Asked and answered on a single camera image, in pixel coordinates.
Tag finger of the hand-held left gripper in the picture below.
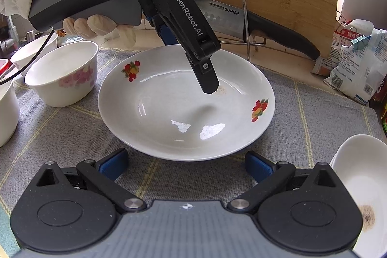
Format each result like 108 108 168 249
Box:
186 54 220 95
144 14 179 46

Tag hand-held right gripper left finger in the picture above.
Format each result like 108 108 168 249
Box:
36 148 147 214

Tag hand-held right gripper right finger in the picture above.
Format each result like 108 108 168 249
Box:
227 152 337 214

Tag white fruit print plate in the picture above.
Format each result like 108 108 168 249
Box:
329 134 387 258
97 44 276 161

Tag white bowl pink flowers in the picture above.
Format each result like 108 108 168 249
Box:
24 41 99 108
0 79 20 147
10 32 58 70

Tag grey checked dish towel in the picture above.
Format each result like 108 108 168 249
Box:
0 46 387 258

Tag steel faucet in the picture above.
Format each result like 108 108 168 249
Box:
0 15 23 49

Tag white blue food bag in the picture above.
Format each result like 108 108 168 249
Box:
323 28 387 106

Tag red white food bag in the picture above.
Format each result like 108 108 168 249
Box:
311 19 375 76

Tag steel wire rack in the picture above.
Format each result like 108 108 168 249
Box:
190 0 267 63

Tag black handled kitchen knife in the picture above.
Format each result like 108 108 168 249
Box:
192 0 321 61

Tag black cable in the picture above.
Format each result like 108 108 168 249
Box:
0 28 58 86

